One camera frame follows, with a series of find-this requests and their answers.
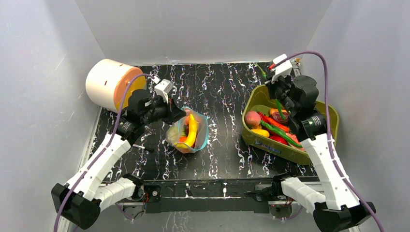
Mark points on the aluminium frame rail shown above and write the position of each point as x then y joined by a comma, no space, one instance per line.
303,191

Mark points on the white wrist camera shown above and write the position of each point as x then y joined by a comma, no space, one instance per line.
283,69
163,89

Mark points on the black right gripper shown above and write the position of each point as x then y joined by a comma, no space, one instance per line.
277,88

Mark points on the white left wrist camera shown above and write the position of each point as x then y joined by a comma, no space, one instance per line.
163,89

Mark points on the yellow toy banana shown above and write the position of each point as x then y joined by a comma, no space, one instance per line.
191,138

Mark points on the green toy cabbage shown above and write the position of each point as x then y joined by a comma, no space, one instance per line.
173,134

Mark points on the pink toy fruit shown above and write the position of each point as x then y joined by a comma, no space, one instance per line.
252,119

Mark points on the clear zip top bag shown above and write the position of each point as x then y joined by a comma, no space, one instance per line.
202,134

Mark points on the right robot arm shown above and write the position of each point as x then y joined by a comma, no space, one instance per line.
313,131

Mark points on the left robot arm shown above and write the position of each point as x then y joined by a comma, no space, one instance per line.
81,199

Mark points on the orange toy fruit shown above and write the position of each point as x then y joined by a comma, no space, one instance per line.
182,139

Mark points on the white round drawer cabinet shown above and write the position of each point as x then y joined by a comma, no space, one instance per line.
107,81

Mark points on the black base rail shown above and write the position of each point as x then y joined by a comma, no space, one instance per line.
216,195

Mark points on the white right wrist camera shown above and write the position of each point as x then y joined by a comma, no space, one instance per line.
283,69

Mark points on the black and white marker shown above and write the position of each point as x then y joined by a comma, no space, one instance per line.
143,148

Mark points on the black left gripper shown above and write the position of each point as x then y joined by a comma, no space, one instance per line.
173,112

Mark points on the green toy chili pepper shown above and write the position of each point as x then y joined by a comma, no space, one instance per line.
277,131

